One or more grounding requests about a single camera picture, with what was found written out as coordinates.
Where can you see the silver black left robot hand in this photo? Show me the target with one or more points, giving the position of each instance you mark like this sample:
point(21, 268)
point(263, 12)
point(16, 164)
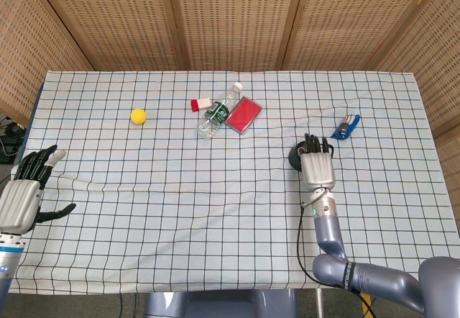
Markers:
point(19, 203)

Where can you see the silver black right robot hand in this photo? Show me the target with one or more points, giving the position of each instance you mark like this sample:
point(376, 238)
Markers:
point(318, 170)

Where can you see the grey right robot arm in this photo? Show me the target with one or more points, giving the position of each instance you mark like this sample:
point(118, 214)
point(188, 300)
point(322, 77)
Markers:
point(328, 228)

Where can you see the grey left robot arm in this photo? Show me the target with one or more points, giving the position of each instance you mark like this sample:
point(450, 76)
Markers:
point(7, 260)

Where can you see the blue snack packet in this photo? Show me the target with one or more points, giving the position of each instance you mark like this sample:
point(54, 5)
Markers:
point(345, 127)

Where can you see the red ink pad case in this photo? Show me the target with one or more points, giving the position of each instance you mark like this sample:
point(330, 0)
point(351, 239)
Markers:
point(243, 116)

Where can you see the clear plastic water bottle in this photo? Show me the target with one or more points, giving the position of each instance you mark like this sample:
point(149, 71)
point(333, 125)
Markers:
point(213, 116)

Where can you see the white table leg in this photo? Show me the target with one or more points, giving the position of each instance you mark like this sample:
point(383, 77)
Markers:
point(318, 303)

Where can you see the red and white small box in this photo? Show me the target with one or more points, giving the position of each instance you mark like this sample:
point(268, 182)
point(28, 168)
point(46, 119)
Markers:
point(200, 104)

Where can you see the checkered light blue tablecloth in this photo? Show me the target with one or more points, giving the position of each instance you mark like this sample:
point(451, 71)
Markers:
point(179, 206)

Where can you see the yellow foam ball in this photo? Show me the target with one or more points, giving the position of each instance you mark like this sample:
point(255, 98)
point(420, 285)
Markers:
point(138, 116)

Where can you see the grey robot torso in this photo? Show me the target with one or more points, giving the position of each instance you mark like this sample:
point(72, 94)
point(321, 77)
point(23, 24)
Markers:
point(215, 305)

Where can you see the woven wooden folding screen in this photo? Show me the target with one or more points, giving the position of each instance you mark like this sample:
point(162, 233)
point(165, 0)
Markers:
point(233, 16)

